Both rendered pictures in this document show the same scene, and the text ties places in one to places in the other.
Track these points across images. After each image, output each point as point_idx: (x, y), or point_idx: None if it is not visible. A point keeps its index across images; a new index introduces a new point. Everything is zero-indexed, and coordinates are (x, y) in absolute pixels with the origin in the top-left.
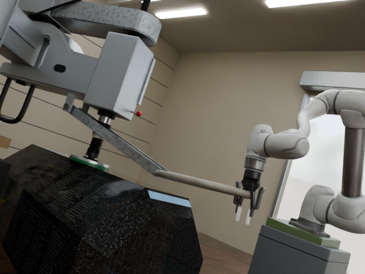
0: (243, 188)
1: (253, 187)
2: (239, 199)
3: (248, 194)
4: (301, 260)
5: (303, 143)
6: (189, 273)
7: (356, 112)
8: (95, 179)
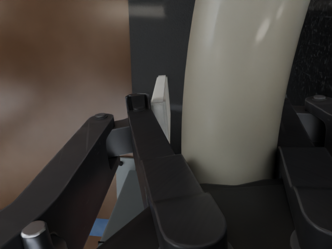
0: (322, 157)
1: (155, 231)
2: (285, 113)
3: (183, 108)
4: None
5: None
6: (328, 96)
7: None
8: None
